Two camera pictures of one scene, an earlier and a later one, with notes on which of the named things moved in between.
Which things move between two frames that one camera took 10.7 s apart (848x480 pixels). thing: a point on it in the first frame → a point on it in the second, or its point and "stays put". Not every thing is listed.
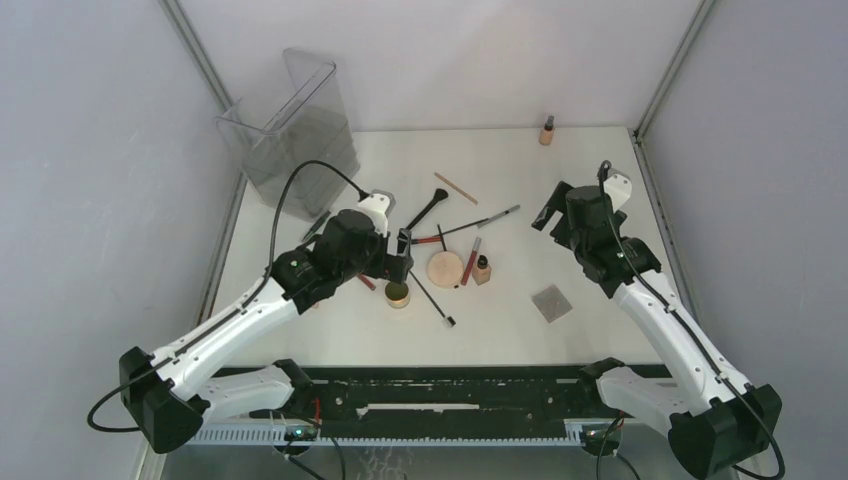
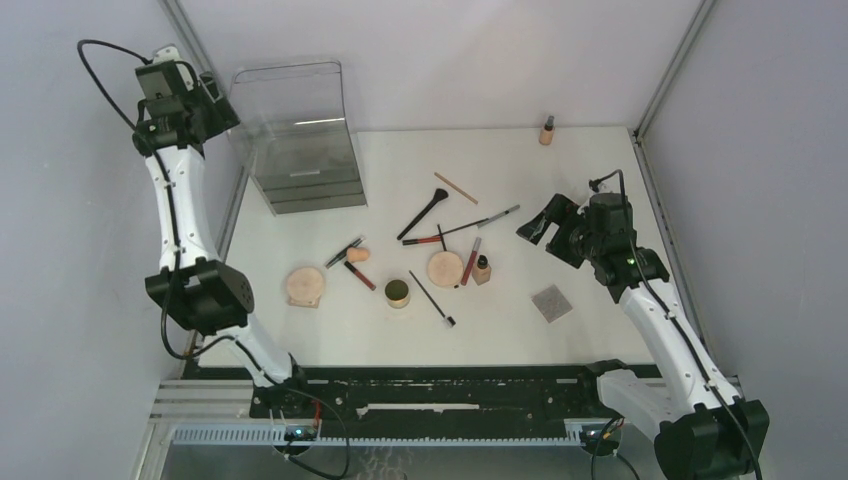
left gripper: x=388 y=266 → x=222 y=116
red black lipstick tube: x=366 y=282 stays put
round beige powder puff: x=445 y=269 stays put
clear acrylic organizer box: x=295 y=112 stays put
